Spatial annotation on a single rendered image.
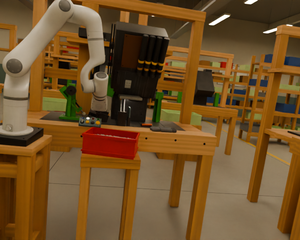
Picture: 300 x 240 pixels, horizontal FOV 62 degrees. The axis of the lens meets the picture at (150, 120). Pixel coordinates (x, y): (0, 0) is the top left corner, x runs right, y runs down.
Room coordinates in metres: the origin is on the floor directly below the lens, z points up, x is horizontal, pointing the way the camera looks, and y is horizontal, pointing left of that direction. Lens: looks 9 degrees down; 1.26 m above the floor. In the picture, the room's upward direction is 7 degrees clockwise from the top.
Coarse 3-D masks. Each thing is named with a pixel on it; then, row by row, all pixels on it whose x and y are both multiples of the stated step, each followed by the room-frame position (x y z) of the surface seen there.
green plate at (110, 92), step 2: (110, 78) 1.93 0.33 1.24; (108, 80) 1.92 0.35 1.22; (110, 80) 1.93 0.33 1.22; (108, 82) 1.93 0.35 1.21; (108, 84) 1.93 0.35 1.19; (110, 84) 1.93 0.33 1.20; (108, 86) 1.93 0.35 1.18; (110, 86) 1.93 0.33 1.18; (108, 88) 1.93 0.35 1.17; (110, 88) 1.94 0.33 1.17; (108, 90) 1.93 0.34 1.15; (110, 90) 1.94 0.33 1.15; (112, 90) 1.94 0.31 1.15; (108, 92) 1.93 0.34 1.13; (110, 92) 1.94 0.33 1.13; (112, 92) 1.94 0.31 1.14; (108, 94) 1.93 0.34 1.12; (110, 94) 1.94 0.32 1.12; (112, 94) 1.94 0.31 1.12; (110, 96) 1.94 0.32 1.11; (112, 96) 1.94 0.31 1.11
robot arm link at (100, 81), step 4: (100, 72) 1.50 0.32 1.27; (104, 72) 1.51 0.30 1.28; (96, 76) 1.46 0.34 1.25; (100, 76) 1.47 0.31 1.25; (104, 76) 1.48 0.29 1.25; (108, 76) 1.49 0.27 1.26; (92, 80) 1.48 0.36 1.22; (96, 80) 1.46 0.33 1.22; (100, 80) 1.45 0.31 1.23; (104, 80) 1.46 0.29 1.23; (96, 84) 1.47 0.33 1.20; (100, 84) 1.47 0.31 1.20; (104, 84) 1.48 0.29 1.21; (96, 88) 1.47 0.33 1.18; (100, 88) 1.48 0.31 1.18; (104, 88) 1.49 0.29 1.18; (96, 92) 1.50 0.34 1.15; (100, 92) 1.50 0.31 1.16; (104, 92) 1.52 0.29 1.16; (100, 96) 1.52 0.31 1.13
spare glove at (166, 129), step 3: (153, 126) 1.86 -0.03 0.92; (150, 129) 1.80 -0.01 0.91; (153, 129) 1.78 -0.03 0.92; (156, 129) 1.79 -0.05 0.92; (159, 129) 1.79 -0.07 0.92; (162, 129) 1.80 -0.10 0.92; (165, 129) 1.80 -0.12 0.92; (168, 129) 1.81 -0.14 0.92; (171, 129) 1.83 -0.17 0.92; (174, 129) 1.84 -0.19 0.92
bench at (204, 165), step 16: (32, 112) 2.09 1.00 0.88; (48, 112) 2.18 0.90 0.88; (192, 128) 2.23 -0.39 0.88; (176, 160) 2.43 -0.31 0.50; (208, 160) 1.85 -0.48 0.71; (176, 176) 2.43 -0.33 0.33; (208, 176) 1.85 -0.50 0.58; (176, 192) 2.44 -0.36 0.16; (192, 192) 1.92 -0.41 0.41; (192, 208) 1.87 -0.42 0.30; (192, 224) 1.84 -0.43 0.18
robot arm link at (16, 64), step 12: (60, 0) 1.30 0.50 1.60; (48, 12) 1.32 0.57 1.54; (60, 12) 1.31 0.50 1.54; (72, 12) 1.35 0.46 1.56; (48, 24) 1.34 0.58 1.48; (60, 24) 1.35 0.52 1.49; (36, 36) 1.33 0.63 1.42; (48, 36) 1.35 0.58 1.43; (24, 48) 1.29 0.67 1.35; (36, 48) 1.33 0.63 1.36; (12, 60) 1.24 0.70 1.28; (24, 60) 1.27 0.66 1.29; (12, 72) 1.25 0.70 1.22; (24, 72) 1.28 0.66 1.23
